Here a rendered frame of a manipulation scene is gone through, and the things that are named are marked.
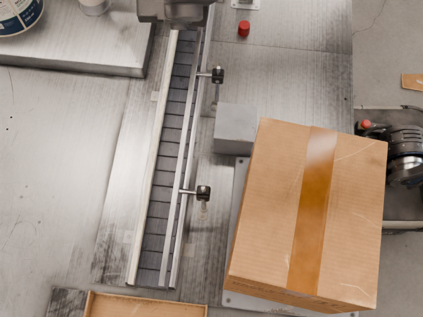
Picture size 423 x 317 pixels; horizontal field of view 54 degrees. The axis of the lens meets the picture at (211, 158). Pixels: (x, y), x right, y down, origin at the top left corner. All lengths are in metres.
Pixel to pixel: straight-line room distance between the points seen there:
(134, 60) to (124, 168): 0.30
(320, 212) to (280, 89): 0.51
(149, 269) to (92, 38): 0.65
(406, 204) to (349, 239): 1.08
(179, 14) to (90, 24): 0.76
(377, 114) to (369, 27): 0.72
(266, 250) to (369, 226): 0.18
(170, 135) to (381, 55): 1.61
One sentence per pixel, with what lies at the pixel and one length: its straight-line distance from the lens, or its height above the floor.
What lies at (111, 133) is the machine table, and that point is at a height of 0.83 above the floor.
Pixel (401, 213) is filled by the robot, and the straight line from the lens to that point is 1.80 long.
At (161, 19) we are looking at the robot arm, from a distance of 0.96.
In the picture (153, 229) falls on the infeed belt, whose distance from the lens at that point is 0.97.
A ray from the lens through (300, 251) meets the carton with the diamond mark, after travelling 0.72.
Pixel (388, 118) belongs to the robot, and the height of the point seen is 0.24.
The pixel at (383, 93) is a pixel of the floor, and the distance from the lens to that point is 2.30.
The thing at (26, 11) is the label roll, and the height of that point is 0.93.
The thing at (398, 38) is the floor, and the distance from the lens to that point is 2.53.
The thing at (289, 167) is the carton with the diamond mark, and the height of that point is 1.12.
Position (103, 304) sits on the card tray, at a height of 0.83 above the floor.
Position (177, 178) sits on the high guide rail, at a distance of 0.91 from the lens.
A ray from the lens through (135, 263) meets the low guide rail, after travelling 0.92.
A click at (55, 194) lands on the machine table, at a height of 0.83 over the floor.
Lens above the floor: 1.82
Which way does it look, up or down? 68 degrees down
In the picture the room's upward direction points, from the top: 1 degrees clockwise
